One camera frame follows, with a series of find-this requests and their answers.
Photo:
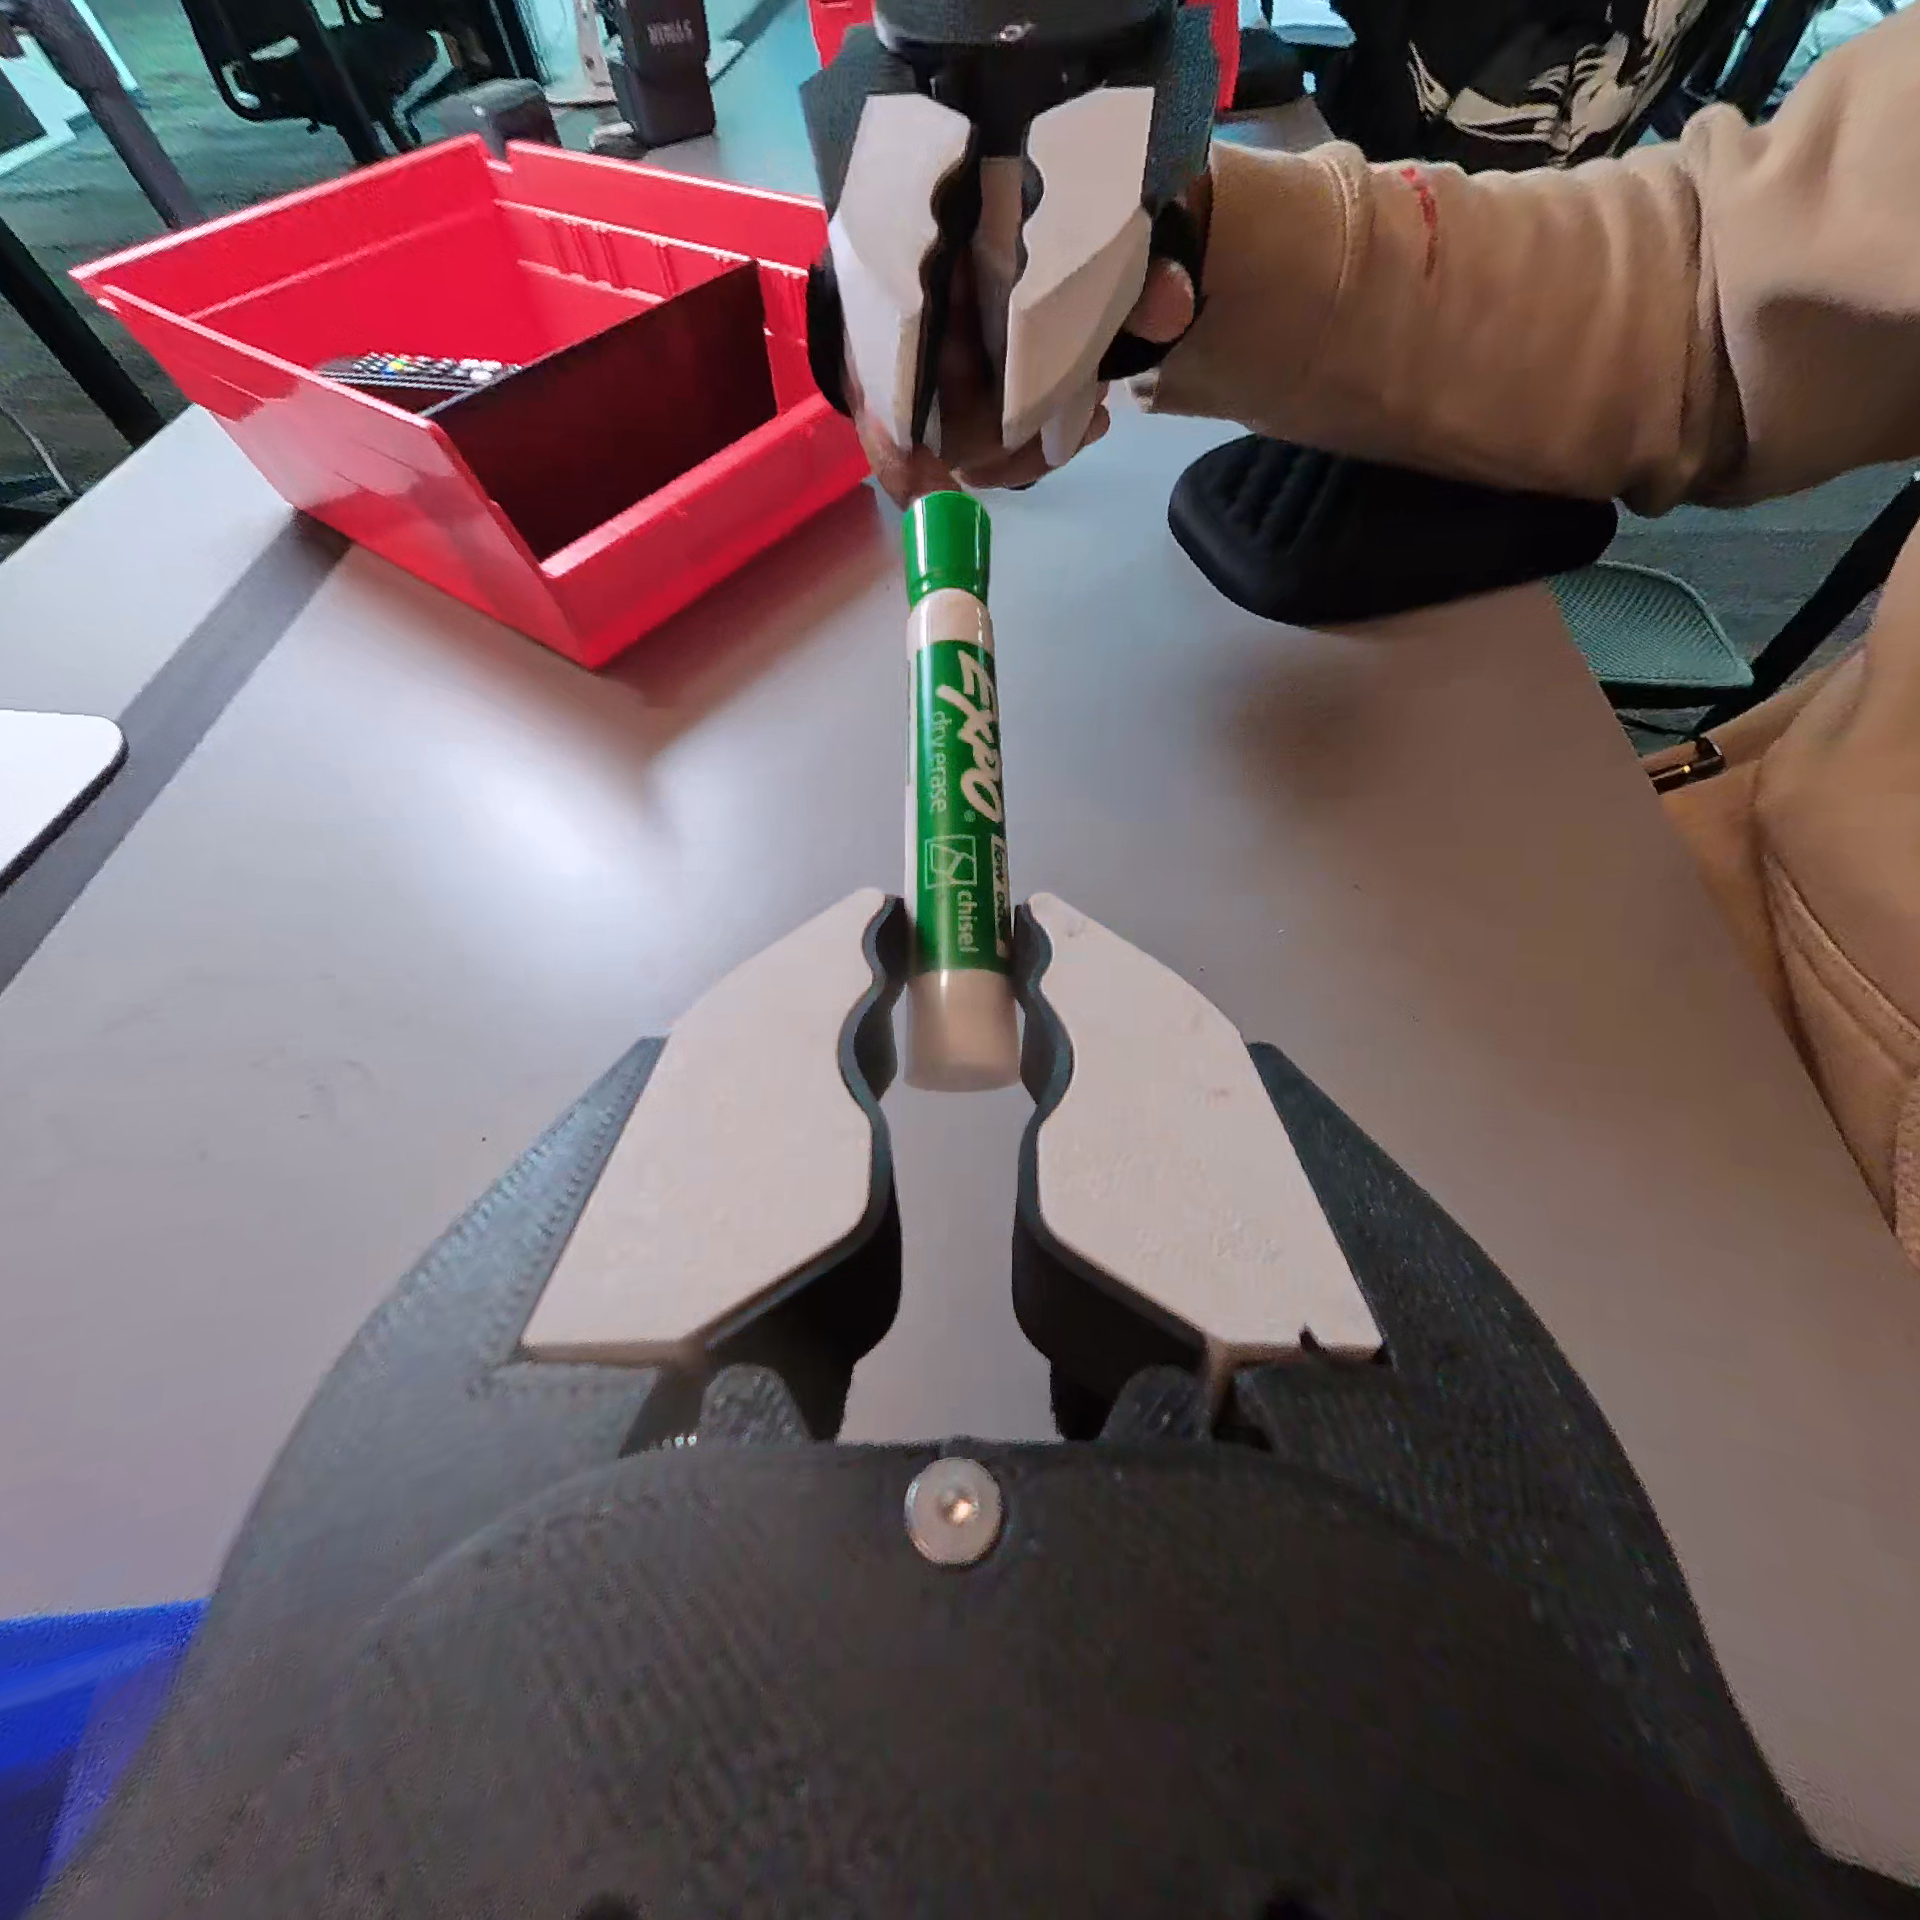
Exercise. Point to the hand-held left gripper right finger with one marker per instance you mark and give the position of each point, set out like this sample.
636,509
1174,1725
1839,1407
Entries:
1185,1184

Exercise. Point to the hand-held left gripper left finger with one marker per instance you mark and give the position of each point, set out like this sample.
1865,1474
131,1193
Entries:
706,1184

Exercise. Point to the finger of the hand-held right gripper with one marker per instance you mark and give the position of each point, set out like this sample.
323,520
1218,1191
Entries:
1081,255
886,255

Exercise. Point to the white tube green label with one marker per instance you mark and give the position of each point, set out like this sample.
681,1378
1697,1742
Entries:
954,720

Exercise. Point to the black remote control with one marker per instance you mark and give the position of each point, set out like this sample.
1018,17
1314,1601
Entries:
406,376

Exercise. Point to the red storage bin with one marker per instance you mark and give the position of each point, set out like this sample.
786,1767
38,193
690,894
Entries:
300,376
1213,54

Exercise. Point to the blue storage bin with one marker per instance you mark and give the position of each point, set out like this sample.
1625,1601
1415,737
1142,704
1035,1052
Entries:
77,1725

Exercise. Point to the person's right hand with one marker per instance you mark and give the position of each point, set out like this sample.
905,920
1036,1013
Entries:
1036,465

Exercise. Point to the black small box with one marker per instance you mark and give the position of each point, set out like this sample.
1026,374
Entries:
662,77

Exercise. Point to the black bin divider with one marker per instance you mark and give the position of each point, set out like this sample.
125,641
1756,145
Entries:
629,406

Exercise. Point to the grey cube device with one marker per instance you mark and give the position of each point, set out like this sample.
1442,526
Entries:
503,118

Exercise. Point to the black office chair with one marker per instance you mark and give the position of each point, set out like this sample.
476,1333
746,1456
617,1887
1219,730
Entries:
300,61

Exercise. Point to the person's beige hoodie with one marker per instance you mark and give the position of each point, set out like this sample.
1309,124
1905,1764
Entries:
1829,1049

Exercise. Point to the teal office chair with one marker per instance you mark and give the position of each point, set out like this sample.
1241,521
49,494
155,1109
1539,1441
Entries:
1652,630

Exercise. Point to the white metal stand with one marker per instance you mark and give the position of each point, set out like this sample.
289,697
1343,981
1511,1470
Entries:
45,781

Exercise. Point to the black light stand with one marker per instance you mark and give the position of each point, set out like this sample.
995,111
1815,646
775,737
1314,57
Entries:
119,106

